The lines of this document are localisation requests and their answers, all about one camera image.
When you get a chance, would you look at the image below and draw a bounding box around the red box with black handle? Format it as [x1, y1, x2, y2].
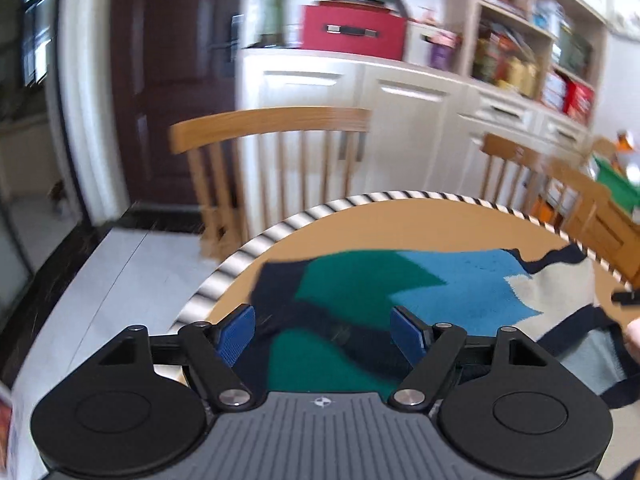
[300, 2, 408, 62]

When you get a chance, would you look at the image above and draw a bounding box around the white open shelf unit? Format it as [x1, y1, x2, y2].
[457, 0, 615, 127]

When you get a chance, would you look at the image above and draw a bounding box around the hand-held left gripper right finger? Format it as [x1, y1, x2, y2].
[389, 305, 551, 409]

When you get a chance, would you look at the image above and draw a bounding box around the person's right hand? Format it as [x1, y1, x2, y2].
[625, 316, 640, 361]

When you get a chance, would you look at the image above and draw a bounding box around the dark brown door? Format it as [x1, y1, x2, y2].
[111, 0, 246, 208]

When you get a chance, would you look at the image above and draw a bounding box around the colour-block knitted sweater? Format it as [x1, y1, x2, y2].
[248, 246, 635, 409]

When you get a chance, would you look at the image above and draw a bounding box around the red snack packet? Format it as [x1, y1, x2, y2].
[564, 80, 597, 125]

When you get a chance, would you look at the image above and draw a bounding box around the white sideboard cabinet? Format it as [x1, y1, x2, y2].
[234, 47, 598, 243]

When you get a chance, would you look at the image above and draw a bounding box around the metal door handle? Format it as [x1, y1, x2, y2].
[207, 12, 246, 66]

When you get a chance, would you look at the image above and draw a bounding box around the purple packet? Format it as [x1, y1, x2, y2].
[429, 40, 460, 69]

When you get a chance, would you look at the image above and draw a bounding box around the dark window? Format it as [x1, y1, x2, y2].
[20, 0, 57, 88]

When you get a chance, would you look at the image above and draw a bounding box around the green bin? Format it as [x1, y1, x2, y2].
[591, 154, 640, 212]

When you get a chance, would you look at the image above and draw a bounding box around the wooden spindle-back chair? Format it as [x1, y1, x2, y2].
[544, 157, 640, 288]
[479, 132, 553, 211]
[168, 106, 373, 263]

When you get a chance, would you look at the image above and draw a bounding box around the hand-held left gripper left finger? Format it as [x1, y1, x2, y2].
[95, 304, 257, 409]

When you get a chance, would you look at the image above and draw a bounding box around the white and orange plush toy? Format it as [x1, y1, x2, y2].
[611, 130, 640, 172]

